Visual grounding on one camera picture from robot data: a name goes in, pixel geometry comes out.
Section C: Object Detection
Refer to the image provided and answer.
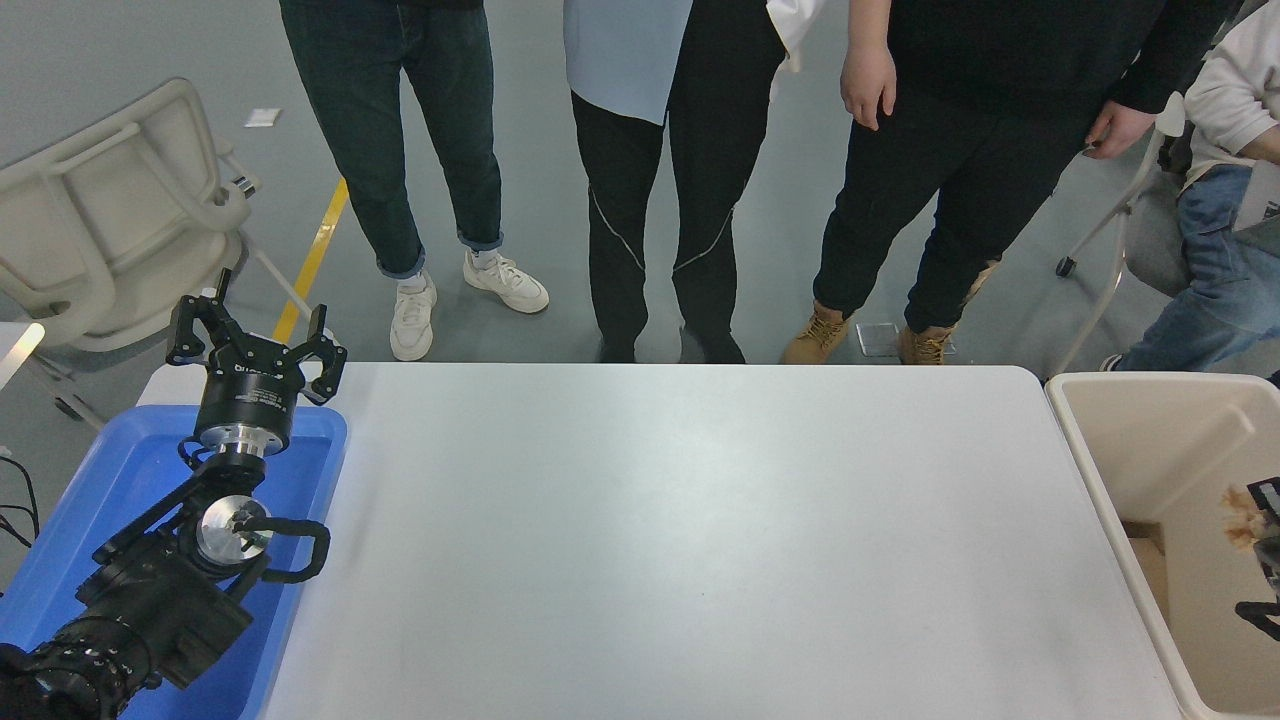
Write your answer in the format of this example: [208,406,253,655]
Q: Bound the white plastic folding chair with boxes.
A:
[0,78,321,433]

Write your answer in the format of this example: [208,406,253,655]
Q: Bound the person's right hand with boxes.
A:
[840,45,898,131]

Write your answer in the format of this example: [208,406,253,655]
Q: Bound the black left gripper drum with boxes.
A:
[196,334,307,442]

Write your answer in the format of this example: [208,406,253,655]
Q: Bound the tan paper ball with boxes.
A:
[1224,486,1265,552]

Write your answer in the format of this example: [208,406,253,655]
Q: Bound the person's left hand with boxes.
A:
[1085,100,1159,159]

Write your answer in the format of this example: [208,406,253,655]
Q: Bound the brown cardboard piece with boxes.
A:
[1122,522,1171,623]

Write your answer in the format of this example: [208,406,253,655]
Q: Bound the blue plastic tray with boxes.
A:
[0,403,349,720]

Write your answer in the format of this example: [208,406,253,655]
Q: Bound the person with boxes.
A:
[782,0,1241,366]
[563,0,831,365]
[1100,0,1280,386]
[280,0,550,362]

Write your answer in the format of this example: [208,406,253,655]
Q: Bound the white side table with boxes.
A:
[0,320,47,391]

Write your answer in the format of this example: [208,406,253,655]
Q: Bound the large pale bin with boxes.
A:
[1045,371,1280,720]

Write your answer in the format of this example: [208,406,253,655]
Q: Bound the black cable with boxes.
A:
[0,445,41,551]

